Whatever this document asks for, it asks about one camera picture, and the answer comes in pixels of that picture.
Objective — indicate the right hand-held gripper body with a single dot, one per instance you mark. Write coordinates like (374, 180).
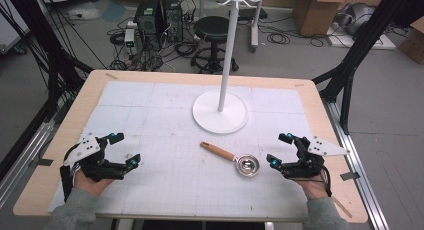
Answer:
(311, 158)

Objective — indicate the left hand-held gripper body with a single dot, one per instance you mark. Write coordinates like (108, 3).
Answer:
(87, 149)

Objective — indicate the white hook rack stand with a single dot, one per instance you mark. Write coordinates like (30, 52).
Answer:
(220, 116)

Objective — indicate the person's right hand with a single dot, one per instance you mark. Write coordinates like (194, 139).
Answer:
(312, 187)

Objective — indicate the person's left hand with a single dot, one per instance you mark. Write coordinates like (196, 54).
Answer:
(90, 185)

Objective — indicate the black tape strip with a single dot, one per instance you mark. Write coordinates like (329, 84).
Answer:
(350, 176)
(45, 162)

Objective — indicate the white gridded mat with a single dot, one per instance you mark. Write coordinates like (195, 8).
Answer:
(173, 176)

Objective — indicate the thin wooden stick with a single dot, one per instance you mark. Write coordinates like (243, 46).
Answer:
(341, 207)

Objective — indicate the small white power device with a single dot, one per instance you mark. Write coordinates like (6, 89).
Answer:
(129, 38)

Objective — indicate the white wheeled stand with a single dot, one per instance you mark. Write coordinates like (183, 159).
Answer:
(254, 30)

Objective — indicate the black computer tower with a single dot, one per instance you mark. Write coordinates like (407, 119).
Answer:
(146, 18)
(172, 16)

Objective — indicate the large open cardboard box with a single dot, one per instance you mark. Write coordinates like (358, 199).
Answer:
(316, 16)

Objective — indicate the white flat board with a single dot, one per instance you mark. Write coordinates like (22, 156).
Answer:
(366, 41)

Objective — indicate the black round stool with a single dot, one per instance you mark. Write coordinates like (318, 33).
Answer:
(211, 28)

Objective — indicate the grey rounded appliance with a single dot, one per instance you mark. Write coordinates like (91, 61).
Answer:
(358, 16)

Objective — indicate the small cardboard box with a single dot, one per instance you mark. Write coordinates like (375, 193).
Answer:
(413, 43)

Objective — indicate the aluminium rail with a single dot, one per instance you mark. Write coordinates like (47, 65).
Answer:
(363, 176)
(23, 163)

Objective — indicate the black metal frame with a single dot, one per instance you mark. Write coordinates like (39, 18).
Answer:
(55, 66)
(346, 76)

